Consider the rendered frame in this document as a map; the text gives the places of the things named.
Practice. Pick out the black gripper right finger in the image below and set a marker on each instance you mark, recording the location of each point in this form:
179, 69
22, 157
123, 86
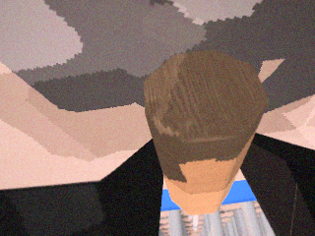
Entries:
281, 176

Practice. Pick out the blue flat strip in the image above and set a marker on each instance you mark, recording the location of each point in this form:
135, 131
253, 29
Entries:
239, 192

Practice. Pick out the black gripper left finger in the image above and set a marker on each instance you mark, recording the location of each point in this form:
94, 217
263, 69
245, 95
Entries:
126, 202

